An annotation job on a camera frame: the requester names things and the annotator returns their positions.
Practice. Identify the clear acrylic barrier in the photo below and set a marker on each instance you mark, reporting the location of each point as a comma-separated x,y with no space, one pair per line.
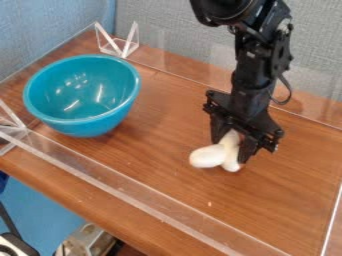
147,218
313,107

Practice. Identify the grey metal bracket below table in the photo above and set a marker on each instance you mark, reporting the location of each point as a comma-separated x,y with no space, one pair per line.
87,241

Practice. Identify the clear acrylic front barrier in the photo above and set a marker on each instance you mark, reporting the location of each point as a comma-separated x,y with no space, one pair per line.
147,218

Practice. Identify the blue bowl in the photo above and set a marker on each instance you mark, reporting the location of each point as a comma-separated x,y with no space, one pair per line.
83,94

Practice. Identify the clear acrylic left bracket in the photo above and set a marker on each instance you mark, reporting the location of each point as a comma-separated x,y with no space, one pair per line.
13,130

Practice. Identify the clear acrylic corner bracket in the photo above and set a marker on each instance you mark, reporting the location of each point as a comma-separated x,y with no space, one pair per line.
113,45

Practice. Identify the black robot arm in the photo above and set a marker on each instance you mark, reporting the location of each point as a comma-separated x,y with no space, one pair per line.
260,25

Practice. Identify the clear acrylic back barrier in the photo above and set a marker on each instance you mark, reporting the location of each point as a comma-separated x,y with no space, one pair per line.
313,107

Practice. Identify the black chair part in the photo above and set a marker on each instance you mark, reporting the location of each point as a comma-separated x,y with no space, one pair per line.
12,245

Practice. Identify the toy mushroom brown cap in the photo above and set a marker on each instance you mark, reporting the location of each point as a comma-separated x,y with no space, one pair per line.
220,154

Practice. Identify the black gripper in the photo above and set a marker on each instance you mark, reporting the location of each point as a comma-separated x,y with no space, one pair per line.
242,110

